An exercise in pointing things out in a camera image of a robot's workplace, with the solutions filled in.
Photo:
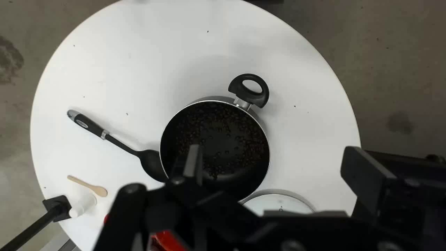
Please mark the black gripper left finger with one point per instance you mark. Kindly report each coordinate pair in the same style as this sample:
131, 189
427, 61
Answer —
193, 161

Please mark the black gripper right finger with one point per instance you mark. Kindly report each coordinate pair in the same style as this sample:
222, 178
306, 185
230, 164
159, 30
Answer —
367, 175

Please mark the black cooking pot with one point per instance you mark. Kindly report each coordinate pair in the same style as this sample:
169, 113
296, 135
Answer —
218, 139

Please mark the red bowl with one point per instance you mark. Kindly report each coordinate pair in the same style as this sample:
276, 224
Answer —
163, 239

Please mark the small wooden spoon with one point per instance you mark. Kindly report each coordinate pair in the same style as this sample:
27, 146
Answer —
91, 185

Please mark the black camera stand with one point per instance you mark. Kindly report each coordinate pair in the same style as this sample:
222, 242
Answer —
43, 216

